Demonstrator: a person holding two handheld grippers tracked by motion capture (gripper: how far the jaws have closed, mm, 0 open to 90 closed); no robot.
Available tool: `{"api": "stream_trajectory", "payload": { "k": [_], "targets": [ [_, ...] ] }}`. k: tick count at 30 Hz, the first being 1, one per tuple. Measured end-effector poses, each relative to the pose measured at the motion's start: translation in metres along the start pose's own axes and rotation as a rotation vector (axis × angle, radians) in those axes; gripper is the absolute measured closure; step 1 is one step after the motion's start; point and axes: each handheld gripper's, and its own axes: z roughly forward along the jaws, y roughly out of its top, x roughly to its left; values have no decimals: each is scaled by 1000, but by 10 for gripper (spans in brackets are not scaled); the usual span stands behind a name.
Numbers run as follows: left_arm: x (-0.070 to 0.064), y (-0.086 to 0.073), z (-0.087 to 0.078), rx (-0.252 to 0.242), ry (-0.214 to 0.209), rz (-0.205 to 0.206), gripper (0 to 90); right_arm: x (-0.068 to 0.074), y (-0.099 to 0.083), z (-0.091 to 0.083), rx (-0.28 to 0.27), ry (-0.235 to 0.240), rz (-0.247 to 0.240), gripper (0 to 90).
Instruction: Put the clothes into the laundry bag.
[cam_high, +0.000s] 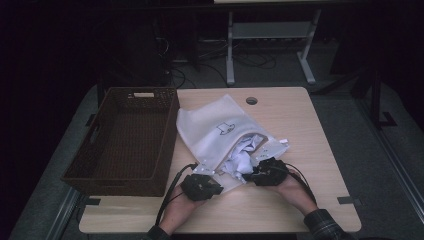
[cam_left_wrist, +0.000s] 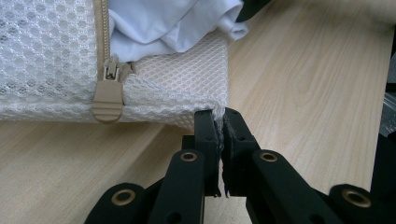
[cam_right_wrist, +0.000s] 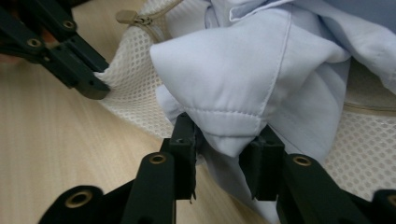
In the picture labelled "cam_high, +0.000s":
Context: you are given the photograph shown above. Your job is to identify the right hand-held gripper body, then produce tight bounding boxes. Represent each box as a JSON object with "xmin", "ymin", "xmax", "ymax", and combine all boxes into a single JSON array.
[{"xmin": 255, "ymin": 146, "xmax": 290, "ymax": 187}]

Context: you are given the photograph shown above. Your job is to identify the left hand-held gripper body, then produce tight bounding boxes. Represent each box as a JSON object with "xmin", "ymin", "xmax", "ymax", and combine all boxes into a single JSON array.
[{"xmin": 180, "ymin": 163, "xmax": 218, "ymax": 202}]

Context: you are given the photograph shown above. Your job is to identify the white shirt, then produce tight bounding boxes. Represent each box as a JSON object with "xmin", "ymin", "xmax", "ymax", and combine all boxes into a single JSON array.
[{"xmin": 221, "ymin": 133, "xmax": 268, "ymax": 183}]

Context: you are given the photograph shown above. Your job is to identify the white mesh laundry bag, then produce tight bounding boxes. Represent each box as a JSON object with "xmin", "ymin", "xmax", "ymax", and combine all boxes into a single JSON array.
[{"xmin": 175, "ymin": 93, "xmax": 290, "ymax": 194}]

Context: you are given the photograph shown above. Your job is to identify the brown woven basket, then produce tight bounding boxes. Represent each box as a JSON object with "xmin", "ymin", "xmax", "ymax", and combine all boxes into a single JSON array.
[{"xmin": 60, "ymin": 86, "xmax": 181, "ymax": 197}]

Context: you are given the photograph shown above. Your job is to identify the person's left hand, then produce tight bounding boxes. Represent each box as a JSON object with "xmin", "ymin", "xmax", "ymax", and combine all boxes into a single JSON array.
[{"xmin": 159, "ymin": 184, "xmax": 208, "ymax": 236}]

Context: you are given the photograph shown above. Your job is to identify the person's right hand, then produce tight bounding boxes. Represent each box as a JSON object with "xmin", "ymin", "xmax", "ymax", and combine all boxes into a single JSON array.
[{"xmin": 268, "ymin": 171, "xmax": 318, "ymax": 217}]

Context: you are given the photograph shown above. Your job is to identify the grey tape strip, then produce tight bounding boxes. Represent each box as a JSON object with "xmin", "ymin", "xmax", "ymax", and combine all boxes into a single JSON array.
[{"xmin": 337, "ymin": 196, "xmax": 363, "ymax": 205}]

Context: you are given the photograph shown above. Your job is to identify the black metal stand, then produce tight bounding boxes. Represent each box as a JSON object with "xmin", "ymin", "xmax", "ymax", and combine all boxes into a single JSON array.
[{"xmin": 313, "ymin": 66, "xmax": 398, "ymax": 129}]

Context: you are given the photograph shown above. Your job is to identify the left hand-held gripper cable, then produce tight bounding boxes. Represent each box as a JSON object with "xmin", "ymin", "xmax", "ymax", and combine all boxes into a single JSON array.
[{"xmin": 154, "ymin": 162, "xmax": 199, "ymax": 226}]

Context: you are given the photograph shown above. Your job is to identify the hand-held gripper cable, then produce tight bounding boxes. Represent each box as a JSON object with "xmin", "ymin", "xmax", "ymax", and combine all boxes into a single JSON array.
[
  {"xmin": 154, "ymin": 162, "xmax": 199, "ymax": 226},
  {"xmin": 284, "ymin": 163, "xmax": 318, "ymax": 204}
]

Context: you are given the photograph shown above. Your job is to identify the right hand-held gripper cable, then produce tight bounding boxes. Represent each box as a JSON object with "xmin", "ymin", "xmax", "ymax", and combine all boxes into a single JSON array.
[{"xmin": 284, "ymin": 163, "xmax": 318, "ymax": 204}]

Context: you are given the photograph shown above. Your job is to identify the black floor cables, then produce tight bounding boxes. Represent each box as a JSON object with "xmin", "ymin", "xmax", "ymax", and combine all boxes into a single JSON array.
[{"xmin": 163, "ymin": 36, "xmax": 278, "ymax": 89}]

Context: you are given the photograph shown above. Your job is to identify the white metal desk frame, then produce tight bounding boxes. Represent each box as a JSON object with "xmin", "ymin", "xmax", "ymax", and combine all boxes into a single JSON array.
[{"xmin": 213, "ymin": 0, "xmax": 323, "ymax": 86}]

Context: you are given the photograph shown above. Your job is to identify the metal floor rail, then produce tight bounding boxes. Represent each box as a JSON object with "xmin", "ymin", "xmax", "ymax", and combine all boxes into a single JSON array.
[
  {"xmin": 353, "ymin": 96, "xmax": 424, "ymax": 221},
  {"xmin": 44, "ymin": 188, "xmax": 81, "ymax": 240}
]

